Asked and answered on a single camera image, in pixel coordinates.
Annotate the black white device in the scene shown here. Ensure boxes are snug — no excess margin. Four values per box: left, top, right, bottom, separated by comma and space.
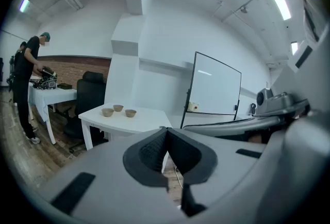
41, 66, 58, 77
32, 75, 58, 90

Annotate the white cloth covered table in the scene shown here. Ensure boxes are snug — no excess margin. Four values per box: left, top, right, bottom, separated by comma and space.
27, 77, 78, 145

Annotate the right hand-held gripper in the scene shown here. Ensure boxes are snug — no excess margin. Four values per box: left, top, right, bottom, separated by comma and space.
183, 0, 330, 138

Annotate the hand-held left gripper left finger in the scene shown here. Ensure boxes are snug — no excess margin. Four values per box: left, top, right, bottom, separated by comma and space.
38, 126, 181, 224

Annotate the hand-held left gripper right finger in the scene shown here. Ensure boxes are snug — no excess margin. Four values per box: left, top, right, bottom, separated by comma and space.
167, 126, 269, 217

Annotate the whiteboard with black frame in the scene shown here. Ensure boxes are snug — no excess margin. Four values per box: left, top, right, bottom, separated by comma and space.
179, 51, 242, 130

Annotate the black office chair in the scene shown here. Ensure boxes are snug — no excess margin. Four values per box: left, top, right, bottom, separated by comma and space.
63, 71, 108, 154

